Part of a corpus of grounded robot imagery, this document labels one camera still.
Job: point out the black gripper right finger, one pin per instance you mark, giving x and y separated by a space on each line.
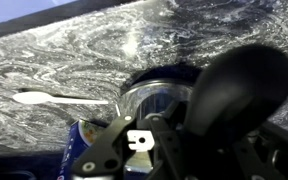
274 156

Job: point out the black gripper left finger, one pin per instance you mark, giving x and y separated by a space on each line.
107 146

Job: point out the white plastic spoon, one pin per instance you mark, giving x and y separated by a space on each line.
30 97

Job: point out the white kitchen cabinet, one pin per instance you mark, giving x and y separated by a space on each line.
17 10

